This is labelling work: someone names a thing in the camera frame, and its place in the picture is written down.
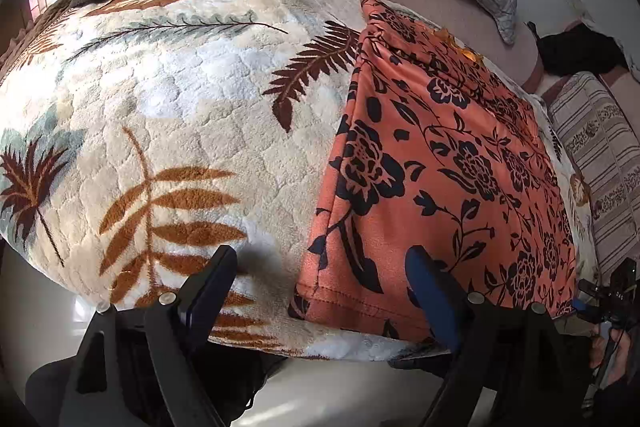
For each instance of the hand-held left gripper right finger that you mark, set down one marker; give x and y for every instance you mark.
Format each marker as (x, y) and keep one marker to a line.
(434, 302)

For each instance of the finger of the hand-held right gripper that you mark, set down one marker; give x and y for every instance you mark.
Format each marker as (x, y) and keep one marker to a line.
(587, 302)

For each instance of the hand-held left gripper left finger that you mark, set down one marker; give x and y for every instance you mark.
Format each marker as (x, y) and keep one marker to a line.
(207, 294)

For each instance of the orange floral garment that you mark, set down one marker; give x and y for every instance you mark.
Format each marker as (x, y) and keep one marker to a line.
(440, 167)

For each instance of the person's right hand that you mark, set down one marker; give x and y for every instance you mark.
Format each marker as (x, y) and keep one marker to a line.
(600, 347)

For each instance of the dark cloth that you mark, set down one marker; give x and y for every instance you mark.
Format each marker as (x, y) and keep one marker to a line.
(250, 377)

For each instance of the striped patterned cushion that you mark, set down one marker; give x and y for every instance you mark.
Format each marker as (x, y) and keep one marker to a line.
(605, 157)

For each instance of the leaf print fleece blanket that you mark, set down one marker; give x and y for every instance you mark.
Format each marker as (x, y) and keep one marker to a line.
(175, 107)

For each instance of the black cloth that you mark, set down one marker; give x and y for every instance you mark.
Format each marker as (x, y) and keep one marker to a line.
(575, 49)

